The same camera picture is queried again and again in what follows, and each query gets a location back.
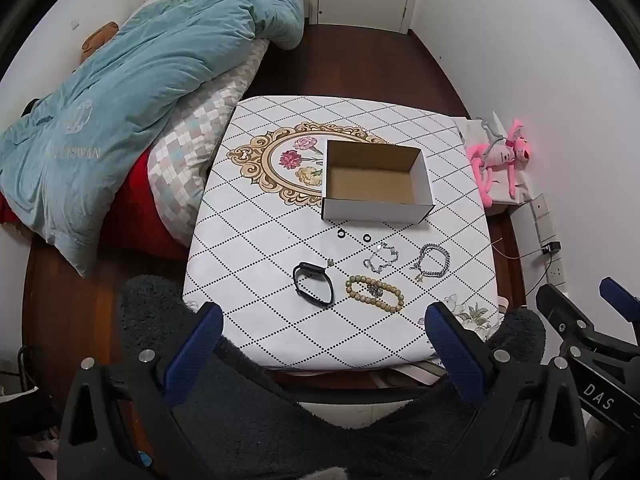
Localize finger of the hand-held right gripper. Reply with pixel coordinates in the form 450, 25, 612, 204
536, 283, 640, 366
600, 276, 640, 317

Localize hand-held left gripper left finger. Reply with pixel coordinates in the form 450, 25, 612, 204
60, 302, 223, 480

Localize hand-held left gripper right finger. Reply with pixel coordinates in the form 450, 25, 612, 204
424, 302, 591, 480

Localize wooden bead bracelet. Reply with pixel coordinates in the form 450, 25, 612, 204
344, 273, 406, 313

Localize silver rope bracelet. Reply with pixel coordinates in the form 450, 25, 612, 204
409, 243, 448, 281

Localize silver chain bracelet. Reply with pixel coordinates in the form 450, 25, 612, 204
362, 242, 401, 275

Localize black smart band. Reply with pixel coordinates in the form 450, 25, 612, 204
293, 261, 335, 307

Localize cardboard box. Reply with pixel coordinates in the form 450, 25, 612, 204
321, 139, 435, 224

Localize diamond-pattern tablecloth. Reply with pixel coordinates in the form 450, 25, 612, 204
182, 95, 503, 374

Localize dark fleece trousers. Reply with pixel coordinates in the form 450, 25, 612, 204
119, 275, 547, 480

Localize red cloth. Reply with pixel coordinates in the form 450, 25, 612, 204
0, 152, 189, 261

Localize pink plush toy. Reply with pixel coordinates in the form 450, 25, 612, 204
467, 118, 531, 209

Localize checkered bed sheet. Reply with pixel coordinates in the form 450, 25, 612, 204
147, 39, 271, 249

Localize light blue duvet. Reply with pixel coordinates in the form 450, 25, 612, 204
0, 0, 307, 280

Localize brown plush toy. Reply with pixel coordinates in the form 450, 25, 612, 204
81, 22, 120, 59

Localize white wall socket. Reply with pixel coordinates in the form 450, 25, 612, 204
547, 259, 569, 294
530, 193, 556, 241

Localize thin charger cable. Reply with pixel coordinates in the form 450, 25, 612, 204
492, 239, 544, 262

